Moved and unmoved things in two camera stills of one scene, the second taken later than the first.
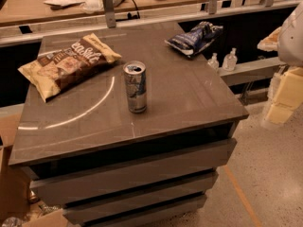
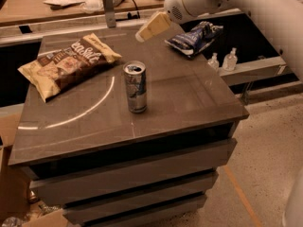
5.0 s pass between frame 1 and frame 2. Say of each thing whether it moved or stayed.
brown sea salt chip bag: stayed
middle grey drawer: stayed
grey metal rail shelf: stayed
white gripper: moved
